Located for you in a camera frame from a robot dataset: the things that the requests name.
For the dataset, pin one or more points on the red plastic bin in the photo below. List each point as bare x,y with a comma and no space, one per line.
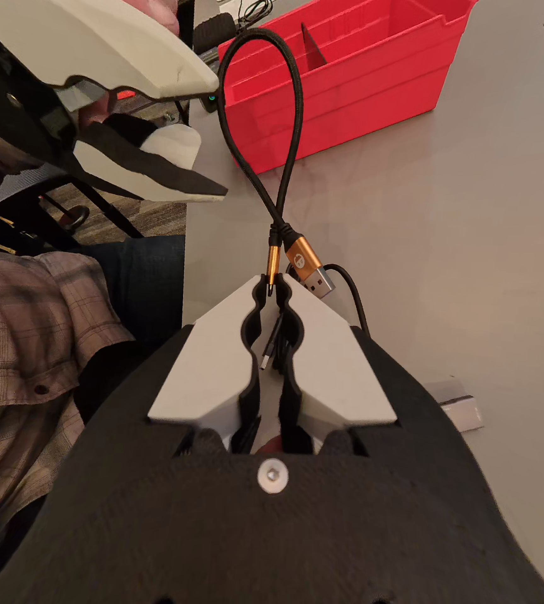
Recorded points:
347,94

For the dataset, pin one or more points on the black chair base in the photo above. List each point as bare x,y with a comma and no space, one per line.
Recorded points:
107,212

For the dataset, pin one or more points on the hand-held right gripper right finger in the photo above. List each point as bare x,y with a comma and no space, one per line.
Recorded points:
338,373

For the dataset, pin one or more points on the person's plaid shirt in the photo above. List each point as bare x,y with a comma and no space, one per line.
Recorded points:
26,330

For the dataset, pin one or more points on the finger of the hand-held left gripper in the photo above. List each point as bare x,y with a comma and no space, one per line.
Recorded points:
111,42
126,179

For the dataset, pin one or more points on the person's left hand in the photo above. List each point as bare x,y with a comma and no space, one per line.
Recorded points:
166,16

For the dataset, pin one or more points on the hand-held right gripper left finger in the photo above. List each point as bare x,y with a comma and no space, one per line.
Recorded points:
206,373

